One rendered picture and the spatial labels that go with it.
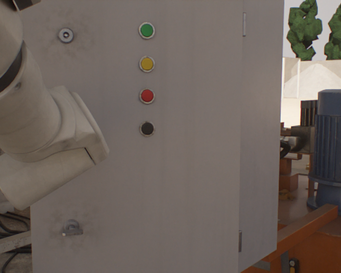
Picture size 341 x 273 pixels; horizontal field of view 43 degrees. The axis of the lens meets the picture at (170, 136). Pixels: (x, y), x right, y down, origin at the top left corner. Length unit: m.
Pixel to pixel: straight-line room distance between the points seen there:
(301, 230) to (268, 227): 0.25
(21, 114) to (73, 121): 0.09
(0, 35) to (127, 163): 0.54
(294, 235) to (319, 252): 0.20
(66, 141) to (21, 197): 0.10
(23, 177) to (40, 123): 0.12
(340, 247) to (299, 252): 0.13
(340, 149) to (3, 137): 1.33
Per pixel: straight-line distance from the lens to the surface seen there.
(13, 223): 3.55
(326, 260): 1.44
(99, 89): 0.77
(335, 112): 1.57
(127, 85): 0.78
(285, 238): 1.21
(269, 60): 0.99
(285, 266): 1.28
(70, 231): 0.77
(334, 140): 1.58
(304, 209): 1.62
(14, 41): 0.31
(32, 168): 0.48
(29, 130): 0.37
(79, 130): 0.42
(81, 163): 0.49
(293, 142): 1.68
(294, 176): 1.89
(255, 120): 0.95
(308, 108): 1.75
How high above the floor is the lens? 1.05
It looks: 7 degrees down
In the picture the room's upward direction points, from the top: straight up
